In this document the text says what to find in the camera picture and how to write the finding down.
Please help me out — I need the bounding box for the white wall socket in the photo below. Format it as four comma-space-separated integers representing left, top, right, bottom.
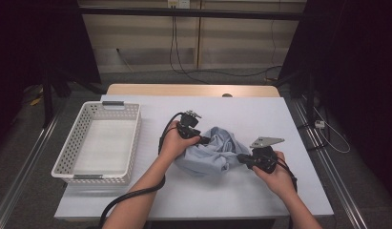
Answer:
167, 0, 191, 10

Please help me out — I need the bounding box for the thin dark rod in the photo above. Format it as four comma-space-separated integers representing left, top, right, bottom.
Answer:
115, 48, 134, 73

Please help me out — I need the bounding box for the light blue tank top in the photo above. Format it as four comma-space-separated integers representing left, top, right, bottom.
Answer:
174, 126, 251, 177

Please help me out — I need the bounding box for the thick black corrugated cable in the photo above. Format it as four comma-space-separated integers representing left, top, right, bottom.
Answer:
97, 112, 185, 229

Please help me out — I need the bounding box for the aluminium floor rail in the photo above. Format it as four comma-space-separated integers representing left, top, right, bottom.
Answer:
0, 106, 63, 229
290, 98, 369, 229

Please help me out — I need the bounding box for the thin white cable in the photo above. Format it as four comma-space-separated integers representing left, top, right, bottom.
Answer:
312, 106, 352, 155

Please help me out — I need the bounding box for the person's right hand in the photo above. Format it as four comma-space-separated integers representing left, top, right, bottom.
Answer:
252, 151, 297, 200

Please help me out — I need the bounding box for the black power cable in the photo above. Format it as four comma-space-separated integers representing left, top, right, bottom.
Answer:
169, 7, 211, 85
174, 7, 282, 78

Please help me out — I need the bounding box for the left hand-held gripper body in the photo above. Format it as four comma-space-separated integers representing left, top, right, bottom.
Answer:
176, 110, 202, 142

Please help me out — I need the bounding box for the person's left hand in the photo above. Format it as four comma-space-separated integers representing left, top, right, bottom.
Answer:
158, 120, 201, 164

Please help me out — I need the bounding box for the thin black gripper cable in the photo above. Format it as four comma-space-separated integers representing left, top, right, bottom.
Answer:
275, 156, 299, 194

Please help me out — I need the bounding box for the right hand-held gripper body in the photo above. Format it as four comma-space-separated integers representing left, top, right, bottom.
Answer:
250, 136, 285, 175

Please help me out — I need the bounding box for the white table mat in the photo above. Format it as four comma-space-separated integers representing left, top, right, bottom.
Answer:
53, 94, 335, 220

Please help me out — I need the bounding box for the black curtain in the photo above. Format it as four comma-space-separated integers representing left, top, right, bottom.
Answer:
0, 0, 102, 151
278, 0, 392, 195

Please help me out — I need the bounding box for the white perforated plastic basket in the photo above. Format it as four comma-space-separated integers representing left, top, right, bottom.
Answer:
51, 100, 143, 186

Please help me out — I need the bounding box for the black metal stand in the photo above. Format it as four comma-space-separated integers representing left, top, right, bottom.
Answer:
273, 70, 328, 152
40, 65, 106, 129

